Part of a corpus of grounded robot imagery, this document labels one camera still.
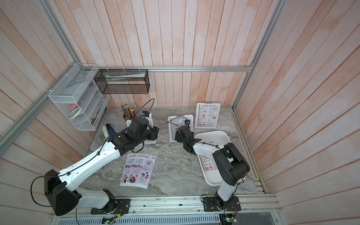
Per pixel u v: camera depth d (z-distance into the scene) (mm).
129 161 903
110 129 1013
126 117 981
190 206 748
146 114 663
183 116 872
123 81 1046
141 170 859
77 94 767
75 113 811
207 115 1006
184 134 718
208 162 884
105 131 1008
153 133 687
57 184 432
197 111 981
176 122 893
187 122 827
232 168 470
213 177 849
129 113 1008
